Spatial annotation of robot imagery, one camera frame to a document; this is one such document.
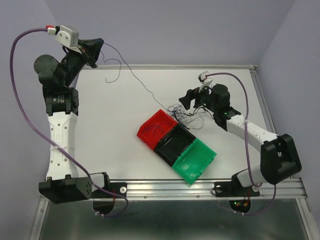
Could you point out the red plastic bin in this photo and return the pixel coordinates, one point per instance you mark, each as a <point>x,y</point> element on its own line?
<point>156,128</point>

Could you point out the aluminium front rail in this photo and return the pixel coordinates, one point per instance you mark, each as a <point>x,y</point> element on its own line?
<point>175,188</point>

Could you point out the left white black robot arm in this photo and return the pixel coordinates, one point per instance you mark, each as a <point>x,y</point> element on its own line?
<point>62,109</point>

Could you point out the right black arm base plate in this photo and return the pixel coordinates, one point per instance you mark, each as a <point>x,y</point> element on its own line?
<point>227,189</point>

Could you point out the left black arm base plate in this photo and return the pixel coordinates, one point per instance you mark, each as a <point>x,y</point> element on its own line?
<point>118,188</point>

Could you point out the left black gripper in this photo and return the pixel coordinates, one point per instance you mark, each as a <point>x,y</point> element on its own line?
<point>90,49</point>

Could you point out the black plastic bin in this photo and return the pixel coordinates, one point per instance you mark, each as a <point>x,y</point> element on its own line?
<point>173,144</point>

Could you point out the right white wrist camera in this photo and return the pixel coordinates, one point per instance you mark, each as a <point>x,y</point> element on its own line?
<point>205,79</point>

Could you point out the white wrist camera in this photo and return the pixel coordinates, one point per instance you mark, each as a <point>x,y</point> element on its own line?
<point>68,37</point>
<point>205,79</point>

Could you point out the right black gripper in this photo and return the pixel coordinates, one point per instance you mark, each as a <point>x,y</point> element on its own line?
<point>192,94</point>

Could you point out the green plastic bin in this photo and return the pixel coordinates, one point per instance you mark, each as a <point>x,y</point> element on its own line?
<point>193,161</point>

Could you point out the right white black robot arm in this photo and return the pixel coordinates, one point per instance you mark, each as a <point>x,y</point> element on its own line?
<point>279,157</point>

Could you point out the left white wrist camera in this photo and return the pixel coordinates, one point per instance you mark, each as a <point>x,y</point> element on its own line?
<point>68,37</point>

